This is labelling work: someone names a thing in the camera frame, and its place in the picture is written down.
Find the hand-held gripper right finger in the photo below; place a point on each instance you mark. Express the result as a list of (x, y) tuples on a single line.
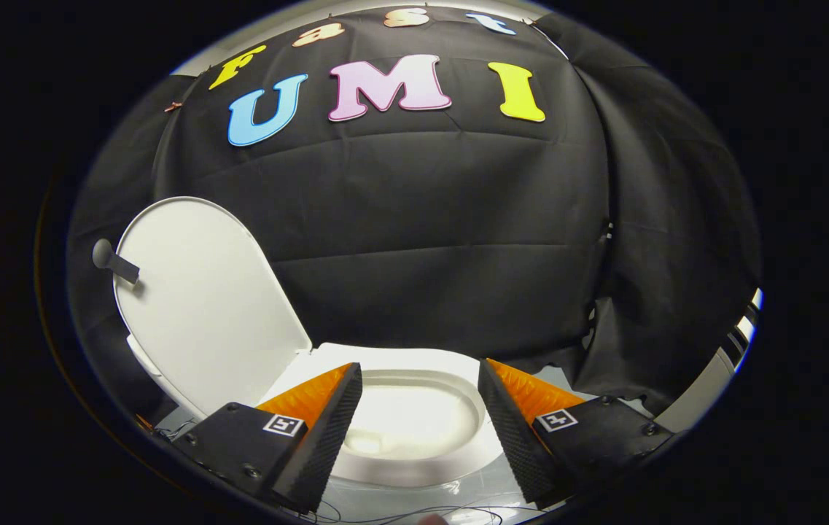
[(512, 445)]

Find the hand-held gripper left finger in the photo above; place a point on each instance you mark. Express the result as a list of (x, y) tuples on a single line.
[(334, 437)]

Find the white toilet lid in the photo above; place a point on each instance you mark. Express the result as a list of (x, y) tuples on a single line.
[(203, 306)]

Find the white ceramic toilet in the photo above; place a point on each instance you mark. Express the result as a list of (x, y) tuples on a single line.
[(414, 430)]

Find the grey panel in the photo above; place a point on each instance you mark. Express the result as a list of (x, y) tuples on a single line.
[(698, 394)]

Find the black backdrop cloth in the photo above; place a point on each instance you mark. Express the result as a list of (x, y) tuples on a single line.
[(421, 219)]

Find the white black striped object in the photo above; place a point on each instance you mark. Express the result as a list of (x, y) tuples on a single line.
[(746, 328)]

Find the small reddish clip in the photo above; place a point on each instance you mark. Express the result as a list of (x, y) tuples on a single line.
[(173, 106)]

